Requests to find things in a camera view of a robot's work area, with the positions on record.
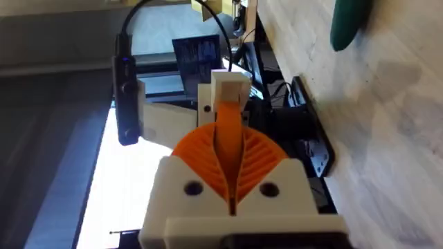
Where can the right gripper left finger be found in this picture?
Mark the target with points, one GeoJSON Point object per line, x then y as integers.
{"type": "Point", "coordinates": [173, 193]}

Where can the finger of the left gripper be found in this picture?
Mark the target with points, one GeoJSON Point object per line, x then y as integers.
{"type": "Point", "coordinates": [206, 103]}
{"type": "Point", "coordinates": [228, 117]}

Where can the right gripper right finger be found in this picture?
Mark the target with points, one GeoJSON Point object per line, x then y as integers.
{"type": "Point", "coordinates": [284, 193]}

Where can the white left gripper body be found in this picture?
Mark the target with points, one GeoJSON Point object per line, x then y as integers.
{"type": "Point", "coordinates": [166, 121]}

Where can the green vegetable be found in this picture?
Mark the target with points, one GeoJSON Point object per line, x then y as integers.
{"type": "Point", "coordinates": [347, 20]}

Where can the dark computer screen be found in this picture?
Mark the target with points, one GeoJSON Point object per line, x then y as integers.
{"type": "Point", "coordinates": [197, 62]}

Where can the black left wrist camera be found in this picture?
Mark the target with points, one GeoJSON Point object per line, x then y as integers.
{"type": "Point", "coordinates": [126, 93]}

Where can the black rail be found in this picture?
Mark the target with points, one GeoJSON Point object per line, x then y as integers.
{"type": "Point", "coordinates": [316, 138]}

